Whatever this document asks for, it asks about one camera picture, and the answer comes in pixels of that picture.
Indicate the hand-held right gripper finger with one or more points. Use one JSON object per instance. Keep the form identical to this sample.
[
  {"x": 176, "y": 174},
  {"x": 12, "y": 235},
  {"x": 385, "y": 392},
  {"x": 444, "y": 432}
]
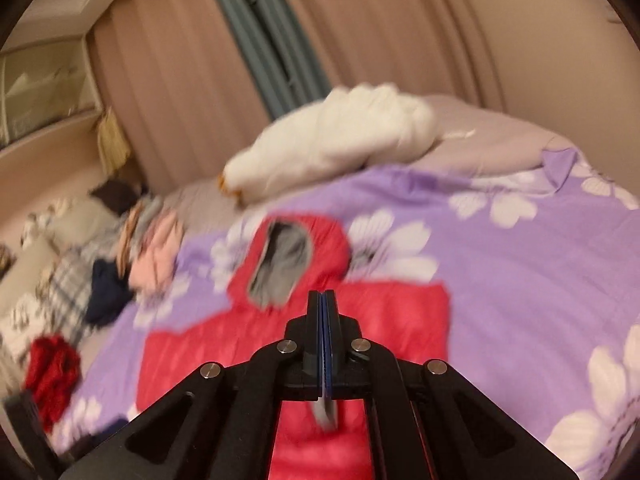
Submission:
[
  {"x": 330, "y": 335},
  {"x": 320, "y": 335}
]

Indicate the red down jacket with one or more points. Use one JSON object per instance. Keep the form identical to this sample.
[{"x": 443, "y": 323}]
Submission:
[{"x": 395, "y": 320}]

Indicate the red knit garment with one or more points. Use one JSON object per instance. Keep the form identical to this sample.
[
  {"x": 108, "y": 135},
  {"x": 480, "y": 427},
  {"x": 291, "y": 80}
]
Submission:
[{"x": 52, "y": 380}]

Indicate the plaid cloth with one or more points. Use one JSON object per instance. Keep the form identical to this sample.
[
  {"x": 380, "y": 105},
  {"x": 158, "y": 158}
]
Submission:
[{"x": 70, "y": 285}]

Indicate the navy garment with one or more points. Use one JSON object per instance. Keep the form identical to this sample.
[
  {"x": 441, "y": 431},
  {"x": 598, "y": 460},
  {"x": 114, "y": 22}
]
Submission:
[{"x": 107, "y": 292}]

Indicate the purple floral bed sheet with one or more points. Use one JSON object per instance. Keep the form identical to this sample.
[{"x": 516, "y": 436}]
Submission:
[{"x": 500, "y": 285}]

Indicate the pink garment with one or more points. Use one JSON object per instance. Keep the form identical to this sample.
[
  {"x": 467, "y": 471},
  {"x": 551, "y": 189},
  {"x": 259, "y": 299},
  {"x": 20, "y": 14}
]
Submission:
[{"x": 157, "y": 255}]

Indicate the white plush blanket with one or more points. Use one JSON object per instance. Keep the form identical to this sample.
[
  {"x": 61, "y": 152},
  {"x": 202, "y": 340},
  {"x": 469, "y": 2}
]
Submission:
[{"x": 340, "y": 140}]

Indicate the grey garment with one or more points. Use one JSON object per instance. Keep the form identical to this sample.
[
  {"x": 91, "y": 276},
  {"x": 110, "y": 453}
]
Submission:
[{"x": 150, "y": 210}]

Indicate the brown striped garment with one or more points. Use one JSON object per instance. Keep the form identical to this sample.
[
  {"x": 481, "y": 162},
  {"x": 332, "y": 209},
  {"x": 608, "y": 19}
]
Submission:
[{"x": 127, "y": 245}]

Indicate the white floral patterned cloth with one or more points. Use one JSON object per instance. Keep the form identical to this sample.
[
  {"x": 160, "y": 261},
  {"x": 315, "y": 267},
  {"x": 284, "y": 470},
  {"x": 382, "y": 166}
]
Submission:
[{"x": 37, "y": 222}]

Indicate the dark brown garment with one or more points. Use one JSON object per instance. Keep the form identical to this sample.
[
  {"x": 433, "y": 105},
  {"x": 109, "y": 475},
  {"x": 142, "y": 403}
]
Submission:
[{"x": 117, "y": 195}]

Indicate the yellow hanging cloth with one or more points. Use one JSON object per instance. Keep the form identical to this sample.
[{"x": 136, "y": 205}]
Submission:
[{"x": 114, "y": 140}]

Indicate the beige pink curtain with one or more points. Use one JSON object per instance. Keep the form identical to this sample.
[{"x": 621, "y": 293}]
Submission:
[
  {"x": 390, "y": 25},
  {"x": 170, "y": 85}
]

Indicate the teal curtain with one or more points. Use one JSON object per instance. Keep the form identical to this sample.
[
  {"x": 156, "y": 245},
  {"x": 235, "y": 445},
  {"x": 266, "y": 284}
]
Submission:
[{"x": 270, "y": 35}]

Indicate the cream wall shelf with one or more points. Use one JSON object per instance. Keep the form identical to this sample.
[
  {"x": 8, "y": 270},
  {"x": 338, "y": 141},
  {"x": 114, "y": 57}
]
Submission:
[{"x": 45, "y": 90}]

